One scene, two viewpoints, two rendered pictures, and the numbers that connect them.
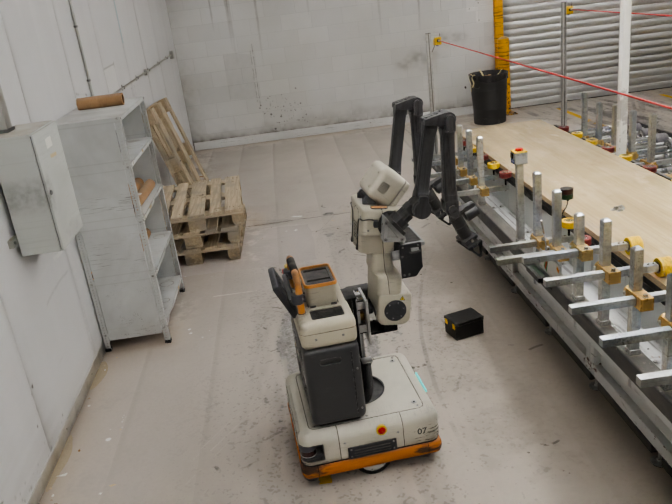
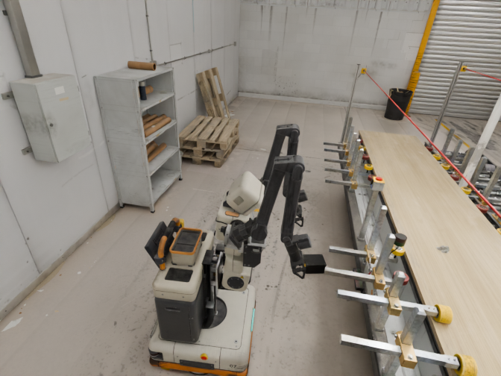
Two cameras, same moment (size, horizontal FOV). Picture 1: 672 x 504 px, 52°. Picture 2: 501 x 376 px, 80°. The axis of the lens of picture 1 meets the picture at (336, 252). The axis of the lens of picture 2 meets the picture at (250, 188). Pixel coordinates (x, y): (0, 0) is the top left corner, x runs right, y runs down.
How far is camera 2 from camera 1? 1.74 m
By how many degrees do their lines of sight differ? 14
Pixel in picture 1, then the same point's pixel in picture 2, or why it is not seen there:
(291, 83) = (293, 71)
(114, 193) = (129, 124)
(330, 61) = (317, 64)
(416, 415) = (231, 356)
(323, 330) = (168, 290)
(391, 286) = (234, 267)
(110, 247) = (125, 154)
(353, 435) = (183, 354)
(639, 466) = not seen: outside the picture
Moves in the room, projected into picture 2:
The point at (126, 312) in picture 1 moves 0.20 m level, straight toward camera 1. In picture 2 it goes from (131, 191) to (127, 200)
